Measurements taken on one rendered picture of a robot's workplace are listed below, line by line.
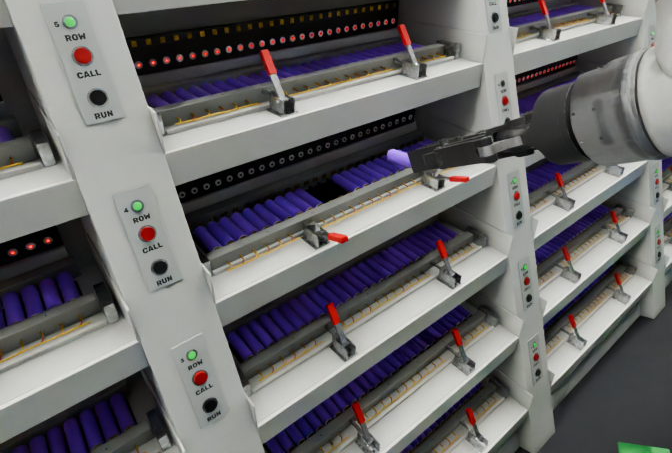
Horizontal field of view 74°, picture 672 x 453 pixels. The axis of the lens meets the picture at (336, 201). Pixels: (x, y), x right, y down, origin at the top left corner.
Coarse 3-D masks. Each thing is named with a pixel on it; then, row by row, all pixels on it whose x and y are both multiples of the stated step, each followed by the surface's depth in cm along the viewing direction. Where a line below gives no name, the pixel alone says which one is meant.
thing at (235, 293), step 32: (448, 128) 95; (320, 160) 85; (224, 192) 74; (416, 192) 80; (448, 192) 82; (352, 224) 72; (384, 224) 73; (416, 224) 79; (288, 256) 65; (320, 256) 66; (352, 256) 71; (224, 288) 60; (256, 288) 61; (288, 288) 65; (224, 320) 60
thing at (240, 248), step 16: (400, 176) 80; (416, 176) 83; (352, 192) 76; (368, 192) 76; (384, 192) 79; (400, 192) 79; (320, 208) 72; (336, 208) 73; (352, 208) 74; (288, 224) 68; (240, 240) 65; (256, 240) 65; (272, 240) 67; (208, 256) 62; (224, 256) 62; (240, 256) 64; (256, 256) 64
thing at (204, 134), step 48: (144, 48) 64; (192, 48) 69; (240, 48) 73; (288, 48) 79; (336, 48) 85; (384, 48) 87; (432, 48) 84; (480, 48) 83; (192, 96) 63; (240, 96) 63; (288, 96) 62; (336, 96) 68; (384, 96) 71; (432, 96) 78; (192, 144) 54; (240, 144) 58; (288, 144) 63
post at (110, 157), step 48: (48, 0) 44; (96, 0) 47; (48, 48) 45; (48, 96) 45; (144, 96) 50; (96, 144) 48; (144, 144) 51; (96, 192) 48; (96, 240) 54; (192, 240) 55; (144, 288) 52; (192, 288) 55; (144, 336) 53; (192, 336) 56; (240, 384) 60; (192, 432) 57; (240, 432) 61
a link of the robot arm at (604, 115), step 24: (648, 48) 36; (600, 72) 37; (624, 72) 35; (576, 96) 38; (600, 96) 36; (624, 96) 34; (576, 120) 38; (600, 120) 36; (624, 120) 34; (600, 144) 37; (624, 144) 36; (648, 144) 34
